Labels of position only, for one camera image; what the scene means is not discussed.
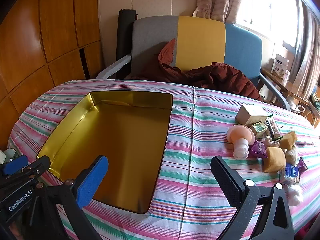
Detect gold-lined tin box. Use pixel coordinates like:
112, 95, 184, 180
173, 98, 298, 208
37, 91, 174, 214

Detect dark red jacket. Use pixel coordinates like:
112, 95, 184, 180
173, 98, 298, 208
132, 39, 263, 102

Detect dark snack packet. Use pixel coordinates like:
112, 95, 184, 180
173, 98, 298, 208
265, 116, 282, 139

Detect white printed box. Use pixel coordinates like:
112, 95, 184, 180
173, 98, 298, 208
271, 54, 290, 81

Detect grey yellow blue sofa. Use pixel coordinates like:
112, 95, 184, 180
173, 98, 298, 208
96, 16, 290, 110

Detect beige crumpled cloth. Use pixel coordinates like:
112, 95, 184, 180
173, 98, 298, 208
262, 135, 280, 148

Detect grey pink curtain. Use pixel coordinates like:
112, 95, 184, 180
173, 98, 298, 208
292, 2, 320, 98

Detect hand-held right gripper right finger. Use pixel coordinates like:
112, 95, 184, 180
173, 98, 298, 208
210, 156, 294, 240

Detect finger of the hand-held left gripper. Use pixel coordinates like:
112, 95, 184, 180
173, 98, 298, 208
0, 154, 29, 178
10, 155, 51, 183

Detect wooden wardrobe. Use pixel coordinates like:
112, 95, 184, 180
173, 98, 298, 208
0, 0, 105, 153

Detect small green gold box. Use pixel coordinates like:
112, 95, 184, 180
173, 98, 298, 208
250, 121, 268, 138

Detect yellow sponge block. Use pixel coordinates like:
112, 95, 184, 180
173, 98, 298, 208
263, 147, 286, 173
279, 131, 298, 150

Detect small white object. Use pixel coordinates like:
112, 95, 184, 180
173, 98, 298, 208
285, 145, 298, 164

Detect blue white packet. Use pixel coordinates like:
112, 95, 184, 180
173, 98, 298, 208
279, 163, 300, 185

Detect pink mushroom bottle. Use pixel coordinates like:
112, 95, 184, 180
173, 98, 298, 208
227, 125, 255, 159

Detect window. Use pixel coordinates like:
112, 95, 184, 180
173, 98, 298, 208
235, 0, 304, 48

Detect purple snack packet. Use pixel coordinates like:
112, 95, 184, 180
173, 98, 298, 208
297, 156, 308, 173
249, 140, 269, 158

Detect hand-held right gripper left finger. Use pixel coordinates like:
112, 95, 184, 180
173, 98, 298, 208
47, 155, 109, 240

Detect white cotton ball bag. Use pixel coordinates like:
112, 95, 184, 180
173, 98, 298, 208
286, 184, 304, 207

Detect black rolled mat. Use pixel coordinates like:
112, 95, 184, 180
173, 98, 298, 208
117, 9, 137, 63

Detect wooden side table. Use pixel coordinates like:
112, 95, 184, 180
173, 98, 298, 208
260, 67, 320, 125

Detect beige carton box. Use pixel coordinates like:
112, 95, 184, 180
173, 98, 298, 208
236, 104, 268, 127

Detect striped tablecloth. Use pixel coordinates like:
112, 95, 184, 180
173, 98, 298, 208
7, 79, 320, 240

